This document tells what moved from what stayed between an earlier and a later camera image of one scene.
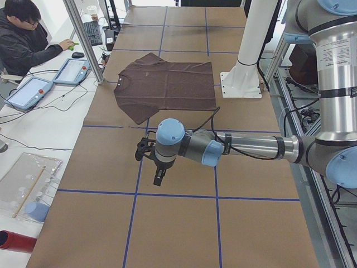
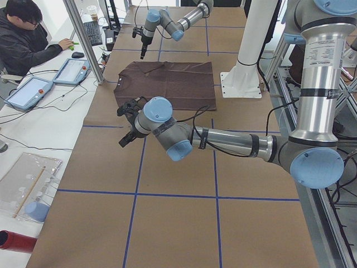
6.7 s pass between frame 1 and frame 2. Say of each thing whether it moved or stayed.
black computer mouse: stayed
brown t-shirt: stayed
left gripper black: moved
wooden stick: stayed
